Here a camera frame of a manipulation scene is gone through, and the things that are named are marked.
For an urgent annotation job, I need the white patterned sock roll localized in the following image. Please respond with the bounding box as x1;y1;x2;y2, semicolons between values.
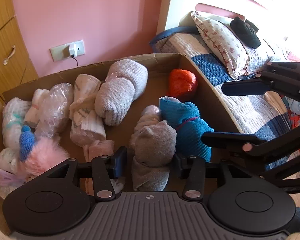
69;74;106;147

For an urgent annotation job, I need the orange ball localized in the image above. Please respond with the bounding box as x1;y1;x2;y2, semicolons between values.
168;69;198;102

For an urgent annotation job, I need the clear plastic bundle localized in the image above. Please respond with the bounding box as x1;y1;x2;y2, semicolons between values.
35;82;74;138

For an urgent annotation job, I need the white lilac sock bundle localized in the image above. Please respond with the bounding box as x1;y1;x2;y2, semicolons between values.
0;147;24;199

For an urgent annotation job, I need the red blue sock bundle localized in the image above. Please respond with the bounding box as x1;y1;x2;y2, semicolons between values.
287;104;300;156

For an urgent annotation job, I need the wooden wardrobe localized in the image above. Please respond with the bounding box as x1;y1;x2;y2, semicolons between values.
0;0;38;102

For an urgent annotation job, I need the cardboard box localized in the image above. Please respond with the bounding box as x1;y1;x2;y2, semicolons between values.
0;54;241;239

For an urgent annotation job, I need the small white sock bundle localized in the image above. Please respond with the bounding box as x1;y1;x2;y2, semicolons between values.
24;89;49;128

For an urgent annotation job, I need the white teal sock bundle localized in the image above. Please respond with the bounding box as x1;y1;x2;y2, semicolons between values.
2;97;31;151

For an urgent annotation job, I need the pink fluffy toy bird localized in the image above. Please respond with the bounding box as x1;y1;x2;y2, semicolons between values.
17;125;69;184

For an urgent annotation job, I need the floral pillow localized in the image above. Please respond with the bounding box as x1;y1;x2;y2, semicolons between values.
190;11;248;79

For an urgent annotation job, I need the blue knitted sock roll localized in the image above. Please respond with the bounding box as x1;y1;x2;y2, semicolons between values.
159;96;214;162

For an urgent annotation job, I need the black cloth on bed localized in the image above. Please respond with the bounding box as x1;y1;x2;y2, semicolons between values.
230;17;261;49

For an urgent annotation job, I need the white plug charger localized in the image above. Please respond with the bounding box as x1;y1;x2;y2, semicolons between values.
68;43;78;58

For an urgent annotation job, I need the cream bed headboard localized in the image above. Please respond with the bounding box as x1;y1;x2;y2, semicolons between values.
156;0;300;34

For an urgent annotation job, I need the grey knitted sock roll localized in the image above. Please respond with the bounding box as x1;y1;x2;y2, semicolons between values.
95;59;148;126

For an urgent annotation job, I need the wall socket plate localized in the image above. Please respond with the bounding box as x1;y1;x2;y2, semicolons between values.
50;40;85;62

